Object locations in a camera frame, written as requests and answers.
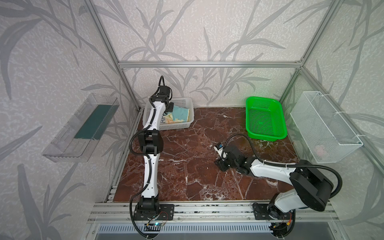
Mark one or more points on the circuit board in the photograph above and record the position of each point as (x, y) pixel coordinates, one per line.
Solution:
(281, 230)
(154, 226)

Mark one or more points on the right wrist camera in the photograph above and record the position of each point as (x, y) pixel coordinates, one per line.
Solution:
(219, 148)

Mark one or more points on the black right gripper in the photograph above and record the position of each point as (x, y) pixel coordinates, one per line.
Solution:
(224, 159)

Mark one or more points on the right circuit board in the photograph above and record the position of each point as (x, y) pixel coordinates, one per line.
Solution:
(281, 230)

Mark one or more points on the beige towel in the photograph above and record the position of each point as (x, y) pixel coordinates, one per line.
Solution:
(167, 118)

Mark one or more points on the left circuit board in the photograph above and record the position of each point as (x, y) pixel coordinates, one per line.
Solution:
(154, 226)

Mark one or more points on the pale green towel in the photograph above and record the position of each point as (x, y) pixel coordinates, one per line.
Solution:
(180, 115)

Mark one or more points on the black mounting plate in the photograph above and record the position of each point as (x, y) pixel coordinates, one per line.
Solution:
(163, 212)
(271, 212)

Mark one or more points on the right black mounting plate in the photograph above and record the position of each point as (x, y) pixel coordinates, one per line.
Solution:
(271, 212)

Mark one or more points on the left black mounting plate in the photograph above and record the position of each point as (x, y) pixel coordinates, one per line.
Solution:
(163, 212)

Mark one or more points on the green plastic basket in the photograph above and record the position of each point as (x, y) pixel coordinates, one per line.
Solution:
(265, 119)

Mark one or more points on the pink object in wire basket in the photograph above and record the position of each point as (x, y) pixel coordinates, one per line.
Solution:
(320, 150)

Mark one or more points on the white wire mesh basket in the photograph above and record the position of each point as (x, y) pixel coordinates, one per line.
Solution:
(321, 124)

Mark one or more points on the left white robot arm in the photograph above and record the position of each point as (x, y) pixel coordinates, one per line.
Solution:
(151, 145)

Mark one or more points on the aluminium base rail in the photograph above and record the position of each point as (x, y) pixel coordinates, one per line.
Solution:
(199, 217)

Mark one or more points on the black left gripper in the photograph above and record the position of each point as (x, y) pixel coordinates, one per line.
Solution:
(169, 106)

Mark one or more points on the white plastic perforated basket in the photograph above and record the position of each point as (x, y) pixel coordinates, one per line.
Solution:
(182, 103)

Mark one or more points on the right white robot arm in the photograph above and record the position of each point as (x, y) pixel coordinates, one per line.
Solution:
(310, 187)

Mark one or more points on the clear plastic wall tray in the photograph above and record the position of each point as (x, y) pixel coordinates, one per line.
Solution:
(80, 136)

